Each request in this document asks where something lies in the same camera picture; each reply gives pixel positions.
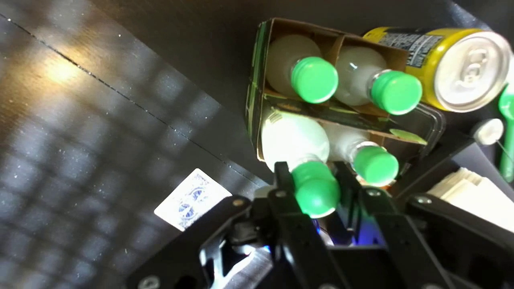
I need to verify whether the green plastic stick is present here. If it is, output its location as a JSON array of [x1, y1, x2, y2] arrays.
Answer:
[[497, 82, 514, 187]]

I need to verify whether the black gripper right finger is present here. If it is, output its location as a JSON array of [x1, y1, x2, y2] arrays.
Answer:
[[333, 161, 457, 289]]

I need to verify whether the small white round cap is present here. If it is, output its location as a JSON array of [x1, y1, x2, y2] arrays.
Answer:
[[473, 118, 507, 148]]

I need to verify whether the white label card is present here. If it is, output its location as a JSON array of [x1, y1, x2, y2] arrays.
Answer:
[[153, 167, 234, 233]]

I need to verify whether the yellow drink can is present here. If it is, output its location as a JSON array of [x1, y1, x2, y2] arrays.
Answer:
[[362, 26, 514, 114]]

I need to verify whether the green cardboard bottle carrier box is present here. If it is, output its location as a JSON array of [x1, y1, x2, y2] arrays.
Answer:
[[245, 17, 447, 190]]

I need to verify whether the glass bottle green cap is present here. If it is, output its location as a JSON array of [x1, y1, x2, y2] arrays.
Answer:
[[266, 34, 341, 105], [335, 45, 425, 118], [320, 124, 402, 188], [261, 110, 343, 220]]

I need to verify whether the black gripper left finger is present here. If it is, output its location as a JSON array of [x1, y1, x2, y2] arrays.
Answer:
[[267, 161, 351, 289]]

